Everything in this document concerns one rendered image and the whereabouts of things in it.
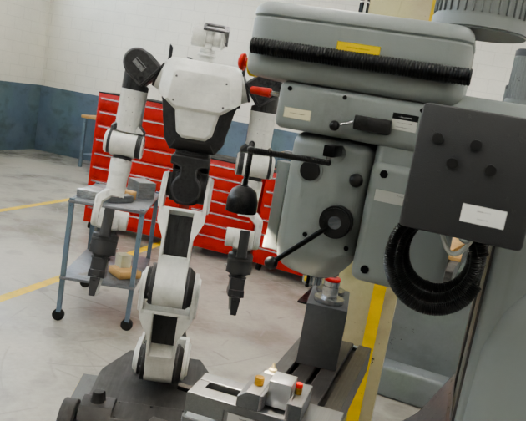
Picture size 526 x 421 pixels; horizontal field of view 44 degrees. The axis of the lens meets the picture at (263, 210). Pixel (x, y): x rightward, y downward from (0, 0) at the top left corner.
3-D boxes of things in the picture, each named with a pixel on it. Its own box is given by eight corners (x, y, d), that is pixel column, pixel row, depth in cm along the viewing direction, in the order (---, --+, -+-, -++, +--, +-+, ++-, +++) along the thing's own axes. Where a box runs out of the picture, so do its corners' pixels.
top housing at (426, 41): (237, 72, 141) (250, -4, 139) (273, 81, 166) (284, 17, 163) (459, 109, 128) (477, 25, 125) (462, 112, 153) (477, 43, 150)
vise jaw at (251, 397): (235, 405, 145) (238, 388, 145) (250, 384, 157) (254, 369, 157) (260, 413, 144) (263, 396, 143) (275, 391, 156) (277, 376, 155)
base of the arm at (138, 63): (122, 74, 230) (137, 45, 229) (154, 93, 232) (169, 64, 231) (114, 72, 216) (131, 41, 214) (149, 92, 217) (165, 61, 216)
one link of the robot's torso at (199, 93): (150, 141, 245) (164, 44, 239) (240, 155, 247) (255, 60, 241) (139, 148, 215) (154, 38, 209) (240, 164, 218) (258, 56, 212)
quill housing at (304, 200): (264, 270, 147) (289, 129, 142) (289, 254, 167) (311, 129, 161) (346, 291, 142) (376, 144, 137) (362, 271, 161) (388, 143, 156)
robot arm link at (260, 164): (231, 207, 232) (240, 153, 232) (260, 211, 233) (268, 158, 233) (232, 207, 222) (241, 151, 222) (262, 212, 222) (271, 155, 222)
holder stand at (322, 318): (295, 362, 193) (307, 298, 190) (302, 337, 215) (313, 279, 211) (335, 372, 192) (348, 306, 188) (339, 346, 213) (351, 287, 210)
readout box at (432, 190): (397, 226, 110) (423, 101, 106) (402, 220, 118) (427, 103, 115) (522, 254, 104) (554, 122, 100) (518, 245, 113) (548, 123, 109)
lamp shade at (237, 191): (225, 205, 155) (230, 180, 154) (255, 211, 155) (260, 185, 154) (224, 211, 148) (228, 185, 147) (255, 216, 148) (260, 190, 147)
